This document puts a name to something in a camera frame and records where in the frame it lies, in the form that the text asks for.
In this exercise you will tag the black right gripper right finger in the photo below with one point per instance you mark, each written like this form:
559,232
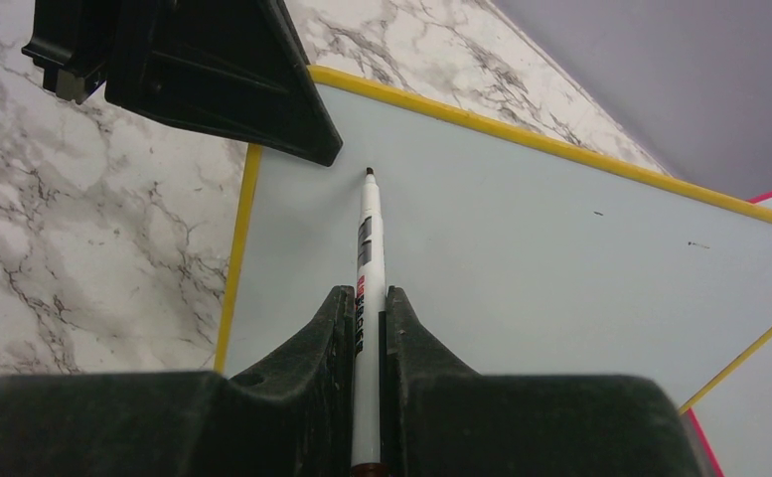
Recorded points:
442,418

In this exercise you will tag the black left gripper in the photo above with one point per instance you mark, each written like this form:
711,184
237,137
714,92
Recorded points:
229,68

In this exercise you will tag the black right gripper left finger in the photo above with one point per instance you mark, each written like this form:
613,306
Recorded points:
286,415

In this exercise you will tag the white brown whiteboard marker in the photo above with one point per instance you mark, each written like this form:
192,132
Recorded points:
370,297

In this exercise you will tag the yellow framed whiteboard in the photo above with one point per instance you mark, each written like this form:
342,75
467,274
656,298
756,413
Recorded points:
521,253

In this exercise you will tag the pink framed whiteboard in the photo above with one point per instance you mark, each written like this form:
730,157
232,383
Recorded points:
731,426

